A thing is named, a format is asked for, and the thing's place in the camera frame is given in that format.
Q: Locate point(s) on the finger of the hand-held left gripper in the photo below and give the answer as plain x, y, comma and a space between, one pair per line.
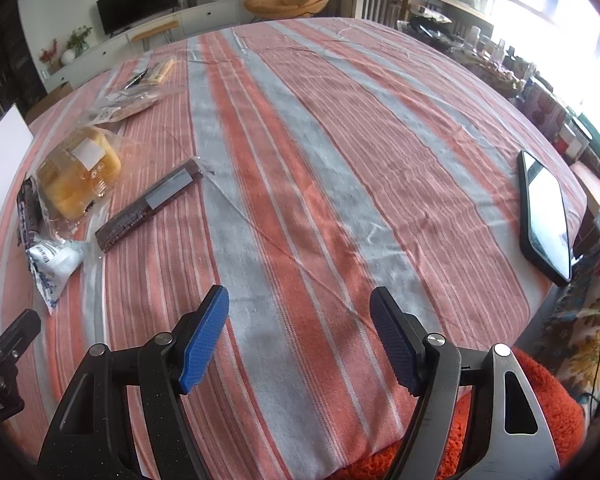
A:
20, 330

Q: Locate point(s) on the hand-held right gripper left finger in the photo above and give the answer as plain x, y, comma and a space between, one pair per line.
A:
205, 340

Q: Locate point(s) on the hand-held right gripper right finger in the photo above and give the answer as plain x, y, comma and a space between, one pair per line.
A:
392, 340

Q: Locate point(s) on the yellow cake packet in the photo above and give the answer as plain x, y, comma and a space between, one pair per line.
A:
77, 172

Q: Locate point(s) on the clear packet of brown slices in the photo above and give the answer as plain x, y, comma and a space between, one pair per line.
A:
130, 102

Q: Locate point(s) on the white and blue snack packet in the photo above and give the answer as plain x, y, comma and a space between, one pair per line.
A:
52, 265

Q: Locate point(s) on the dark striped snack packet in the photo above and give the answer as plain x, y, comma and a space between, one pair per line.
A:
29, 210

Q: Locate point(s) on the white board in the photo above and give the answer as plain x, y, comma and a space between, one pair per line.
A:
2, 185

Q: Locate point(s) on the long brown snack bar packet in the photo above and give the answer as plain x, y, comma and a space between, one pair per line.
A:
150, 202

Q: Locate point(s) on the orange fuzzy cloth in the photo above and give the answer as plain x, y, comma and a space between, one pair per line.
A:
545, 390

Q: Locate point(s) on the striped orange grey tablecloth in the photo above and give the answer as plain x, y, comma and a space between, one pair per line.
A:
330, 160

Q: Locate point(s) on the black smartphone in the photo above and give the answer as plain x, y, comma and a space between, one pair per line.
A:
545, 220

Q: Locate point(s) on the floral printed cloth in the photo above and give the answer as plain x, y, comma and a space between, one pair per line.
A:
587, 310

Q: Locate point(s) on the cardboard box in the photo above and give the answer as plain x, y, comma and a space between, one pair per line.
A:
50, 100

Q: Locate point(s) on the dark display cabinet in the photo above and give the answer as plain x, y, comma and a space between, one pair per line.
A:
7, 60

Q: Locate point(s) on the red flowers in vase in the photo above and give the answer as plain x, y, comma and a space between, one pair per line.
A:
50, 55

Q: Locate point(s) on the black pen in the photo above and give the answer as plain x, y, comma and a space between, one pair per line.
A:
136, 79

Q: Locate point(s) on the plant in white vase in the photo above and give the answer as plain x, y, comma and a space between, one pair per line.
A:
75, 42

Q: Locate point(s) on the small yellow biscuit packet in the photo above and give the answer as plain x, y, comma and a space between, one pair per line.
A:
161, 71

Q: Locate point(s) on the red patterned box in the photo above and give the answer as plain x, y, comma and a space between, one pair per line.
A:
545, 107

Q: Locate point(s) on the cluttered side table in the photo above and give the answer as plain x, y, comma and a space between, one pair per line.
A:
460, 45

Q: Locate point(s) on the white television cabinet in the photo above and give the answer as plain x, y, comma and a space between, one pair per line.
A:
210, 17

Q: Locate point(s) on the black television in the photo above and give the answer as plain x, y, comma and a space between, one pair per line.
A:
137, 2

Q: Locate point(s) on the wooden desk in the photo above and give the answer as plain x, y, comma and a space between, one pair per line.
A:
455, 2

